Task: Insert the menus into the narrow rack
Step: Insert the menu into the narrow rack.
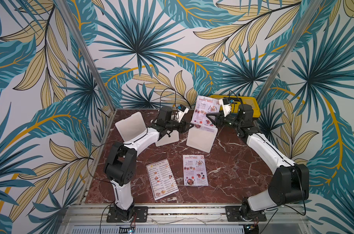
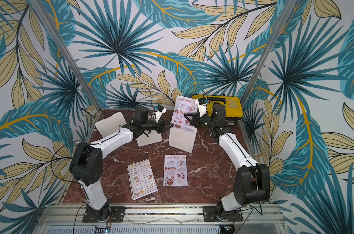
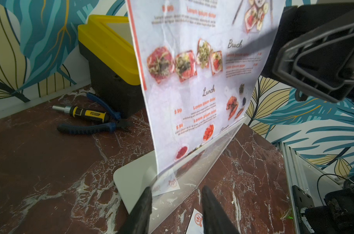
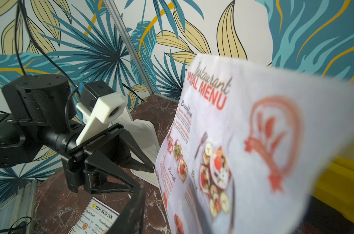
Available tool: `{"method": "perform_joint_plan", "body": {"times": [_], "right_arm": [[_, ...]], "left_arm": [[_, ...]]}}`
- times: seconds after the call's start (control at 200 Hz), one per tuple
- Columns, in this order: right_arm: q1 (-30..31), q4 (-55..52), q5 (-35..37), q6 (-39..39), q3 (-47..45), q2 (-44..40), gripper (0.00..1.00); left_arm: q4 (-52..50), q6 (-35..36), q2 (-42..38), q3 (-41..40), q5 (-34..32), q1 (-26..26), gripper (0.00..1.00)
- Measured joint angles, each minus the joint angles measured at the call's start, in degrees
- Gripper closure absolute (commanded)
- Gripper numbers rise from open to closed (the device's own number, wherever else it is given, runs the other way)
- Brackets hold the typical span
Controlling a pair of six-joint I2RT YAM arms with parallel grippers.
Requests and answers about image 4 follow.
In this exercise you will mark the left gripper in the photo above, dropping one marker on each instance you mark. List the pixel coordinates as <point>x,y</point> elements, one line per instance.
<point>95,164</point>

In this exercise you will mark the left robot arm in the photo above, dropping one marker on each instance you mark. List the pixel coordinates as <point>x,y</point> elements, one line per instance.
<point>83,125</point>

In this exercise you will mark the white menu rack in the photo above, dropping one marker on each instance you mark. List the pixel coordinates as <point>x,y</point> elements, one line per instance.
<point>145,135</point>

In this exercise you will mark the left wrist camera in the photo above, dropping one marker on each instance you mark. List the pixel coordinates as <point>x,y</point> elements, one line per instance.
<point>99,105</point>

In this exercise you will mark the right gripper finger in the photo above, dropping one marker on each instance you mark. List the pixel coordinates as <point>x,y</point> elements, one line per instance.
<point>130,220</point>

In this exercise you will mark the restaurant special menu sheet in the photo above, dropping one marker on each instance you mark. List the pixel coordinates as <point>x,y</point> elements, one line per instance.
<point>247,144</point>

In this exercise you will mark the yellow black toolbox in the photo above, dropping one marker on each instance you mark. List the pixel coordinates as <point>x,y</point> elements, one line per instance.
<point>335,187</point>

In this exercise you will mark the aluminium front rail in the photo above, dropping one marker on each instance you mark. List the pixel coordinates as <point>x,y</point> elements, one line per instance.
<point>17,212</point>

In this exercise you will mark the yellow header menu sheet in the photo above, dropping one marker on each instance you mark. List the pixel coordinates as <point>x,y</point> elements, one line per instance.
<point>97,218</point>

